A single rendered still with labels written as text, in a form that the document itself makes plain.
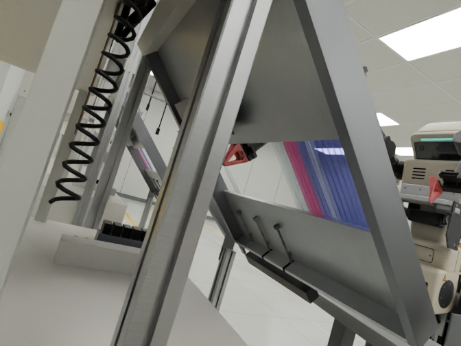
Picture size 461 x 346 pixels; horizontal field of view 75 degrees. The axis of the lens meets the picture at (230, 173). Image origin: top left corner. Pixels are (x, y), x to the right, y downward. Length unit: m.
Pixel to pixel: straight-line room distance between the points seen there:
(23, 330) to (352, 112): 0.48
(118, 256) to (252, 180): 9.19
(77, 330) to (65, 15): 0.35
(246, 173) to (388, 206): 9.19
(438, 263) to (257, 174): 8.72
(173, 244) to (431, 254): 1.20
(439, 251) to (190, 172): 1.20
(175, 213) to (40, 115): 0.14
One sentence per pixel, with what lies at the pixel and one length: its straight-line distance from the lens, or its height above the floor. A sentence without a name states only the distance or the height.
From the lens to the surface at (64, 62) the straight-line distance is 0.32.
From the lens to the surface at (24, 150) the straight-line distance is 0.31.
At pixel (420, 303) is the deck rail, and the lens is 0.64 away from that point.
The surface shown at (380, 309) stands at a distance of 0.73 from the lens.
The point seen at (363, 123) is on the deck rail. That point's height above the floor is 0.99.
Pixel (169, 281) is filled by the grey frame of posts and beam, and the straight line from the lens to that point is 0.29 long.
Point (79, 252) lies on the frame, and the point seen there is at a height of 0.65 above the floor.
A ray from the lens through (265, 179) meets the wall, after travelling 10.04.
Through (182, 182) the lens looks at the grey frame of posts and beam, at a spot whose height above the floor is 0.83.
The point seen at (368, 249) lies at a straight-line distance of 0.63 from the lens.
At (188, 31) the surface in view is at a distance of 0.81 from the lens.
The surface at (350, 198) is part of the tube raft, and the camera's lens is 0.59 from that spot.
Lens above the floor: 0.83
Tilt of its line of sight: 4 degrees up
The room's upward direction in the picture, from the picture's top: 17 degrees clockwise
